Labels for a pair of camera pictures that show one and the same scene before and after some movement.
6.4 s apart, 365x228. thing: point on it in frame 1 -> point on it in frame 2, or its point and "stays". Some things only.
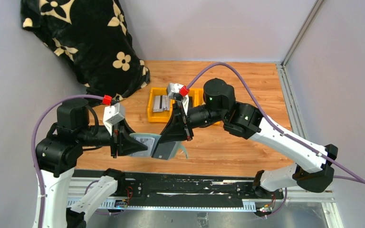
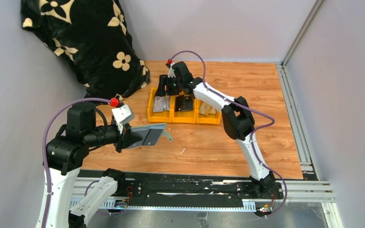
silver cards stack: x=161 y=103 stays
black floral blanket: x=91 y=39 stays
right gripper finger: x=176 y=130 -> x=162 y=89
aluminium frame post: x=301 y=33 stays
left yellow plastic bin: x=158 y=117 stays
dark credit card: x=163 y=150 -> x=152 y=137
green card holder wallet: x=165 y=150 -> x=150 y=134
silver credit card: x=149 y=142 -> x=158 y=104
